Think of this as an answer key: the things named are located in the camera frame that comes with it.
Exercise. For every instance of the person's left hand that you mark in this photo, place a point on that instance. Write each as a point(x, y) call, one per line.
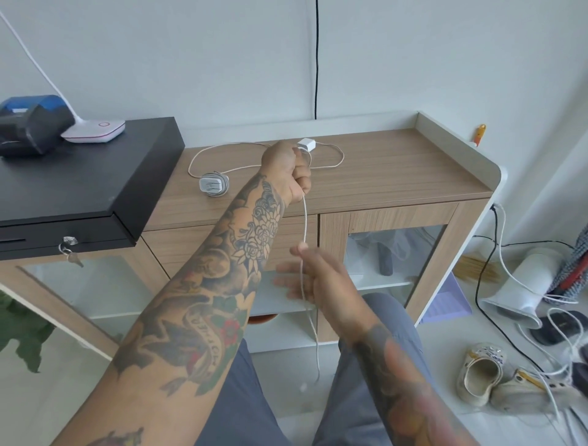
point(280, 165)

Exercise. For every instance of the person's right hand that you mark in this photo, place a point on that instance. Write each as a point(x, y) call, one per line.
point(328, 287)

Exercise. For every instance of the person's right thumb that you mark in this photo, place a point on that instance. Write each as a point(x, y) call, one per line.
point(303, 251)

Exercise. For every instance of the person's left fingers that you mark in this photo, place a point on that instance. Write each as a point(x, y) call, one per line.
point(303, 177)

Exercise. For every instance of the person's left forearm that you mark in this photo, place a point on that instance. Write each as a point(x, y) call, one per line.
point(206, 285)

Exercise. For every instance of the person's right forearm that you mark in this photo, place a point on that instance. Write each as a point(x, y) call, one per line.
point(399, 390)

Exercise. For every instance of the small white connector box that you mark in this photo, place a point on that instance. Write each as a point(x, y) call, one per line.
point(306, 145)

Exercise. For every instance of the orange bowl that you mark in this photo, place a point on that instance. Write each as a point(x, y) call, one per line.
point(264, 320)

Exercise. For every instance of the black object in cabinet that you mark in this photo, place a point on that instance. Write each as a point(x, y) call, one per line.
point(386, 259)

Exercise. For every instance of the wooden cabinet with glass doors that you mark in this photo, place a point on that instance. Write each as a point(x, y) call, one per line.
point(390, 170)

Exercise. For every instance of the white power adapter plug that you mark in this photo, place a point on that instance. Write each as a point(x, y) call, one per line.
point(212, 184)

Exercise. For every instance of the person's grey trousers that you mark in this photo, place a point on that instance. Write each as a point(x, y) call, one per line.
point(239, 404)

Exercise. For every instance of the straw broom bristles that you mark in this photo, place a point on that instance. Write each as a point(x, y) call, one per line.
point(480, 271)

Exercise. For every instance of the orange and yellow utility knife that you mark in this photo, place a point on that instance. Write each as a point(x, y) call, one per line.
point(480, 134)

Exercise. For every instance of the white desk lamp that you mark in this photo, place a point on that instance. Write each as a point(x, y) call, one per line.
point(94, 130)

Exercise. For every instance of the beige clog shoe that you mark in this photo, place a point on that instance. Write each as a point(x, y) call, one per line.
point(528, 390)
point(480, 374)

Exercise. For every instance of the black cash drawer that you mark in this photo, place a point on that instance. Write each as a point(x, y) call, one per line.
point(82, 179)

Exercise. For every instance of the white cylindrical appliance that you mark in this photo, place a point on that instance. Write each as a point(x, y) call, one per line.
point(528, 287)

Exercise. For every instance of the silver keys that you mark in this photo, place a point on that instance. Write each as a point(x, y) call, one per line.
point(70, 252)

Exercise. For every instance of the black round device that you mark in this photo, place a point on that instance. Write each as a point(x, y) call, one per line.
point(558, 328)

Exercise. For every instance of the striped mop head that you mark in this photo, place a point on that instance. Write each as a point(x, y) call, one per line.
point(572, 266)

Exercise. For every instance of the blue and black receipt printer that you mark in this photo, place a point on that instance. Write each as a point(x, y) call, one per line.
point(32, 124)

